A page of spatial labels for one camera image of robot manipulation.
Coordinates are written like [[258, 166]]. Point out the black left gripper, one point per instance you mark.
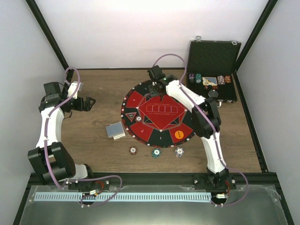
[[87, 107]]

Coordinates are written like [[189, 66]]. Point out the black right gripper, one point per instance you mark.
[[152, 92]]

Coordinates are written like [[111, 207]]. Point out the teal chip stack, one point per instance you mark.
[[198, 78], [156, 153]]

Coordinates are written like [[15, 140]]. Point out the red brown chip stack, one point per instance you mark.
[[133, 150]]

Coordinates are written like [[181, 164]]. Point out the blue white chip stack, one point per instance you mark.
[[179, 152]]

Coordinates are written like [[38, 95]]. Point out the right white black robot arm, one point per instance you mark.
[[206, 120]]

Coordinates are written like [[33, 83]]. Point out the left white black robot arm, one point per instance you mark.
[[50, 159]]

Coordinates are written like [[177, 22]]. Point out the round red black poker mat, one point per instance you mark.
[[161, 117]]

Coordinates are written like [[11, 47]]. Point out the purple chip stack in case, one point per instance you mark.
[[191, 78]]

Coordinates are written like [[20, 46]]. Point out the triangular all in token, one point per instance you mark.
[[131, 115]]

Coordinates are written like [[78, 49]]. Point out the playing card deck with box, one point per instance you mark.
[[115, 131]]

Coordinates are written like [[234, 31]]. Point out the teal chip stack in case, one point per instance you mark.
[[198, 78]]

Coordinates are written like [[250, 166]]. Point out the red dice in case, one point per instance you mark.
[[211, 87]]

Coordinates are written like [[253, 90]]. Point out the card deck in case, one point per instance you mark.
[[209, 81]]

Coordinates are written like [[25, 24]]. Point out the orange big blind button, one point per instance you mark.
[[179, 134]]

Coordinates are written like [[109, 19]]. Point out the black poker chip case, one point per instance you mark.
[[213, 58]]

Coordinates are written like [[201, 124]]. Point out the white chip stack in case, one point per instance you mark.
[[220, 80]]

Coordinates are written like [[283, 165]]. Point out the orange chip stack in case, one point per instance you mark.
[[227, 79]]

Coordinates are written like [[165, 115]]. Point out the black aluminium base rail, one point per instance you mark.
[[199, 180]]

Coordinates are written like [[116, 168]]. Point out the light blue slotted cable duct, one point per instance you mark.
[[123, 197]]

